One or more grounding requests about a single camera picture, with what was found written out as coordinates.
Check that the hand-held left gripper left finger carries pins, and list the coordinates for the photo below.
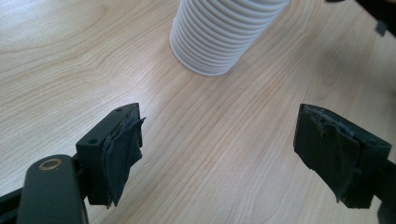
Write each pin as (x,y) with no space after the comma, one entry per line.
(93,161)

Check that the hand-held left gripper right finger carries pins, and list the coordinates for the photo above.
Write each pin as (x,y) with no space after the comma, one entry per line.
(336,155)

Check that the white paper cup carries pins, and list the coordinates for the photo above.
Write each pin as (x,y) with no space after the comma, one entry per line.
(218,37)

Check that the small dark grey piece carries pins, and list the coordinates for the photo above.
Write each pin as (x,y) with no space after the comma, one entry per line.
(381,28)

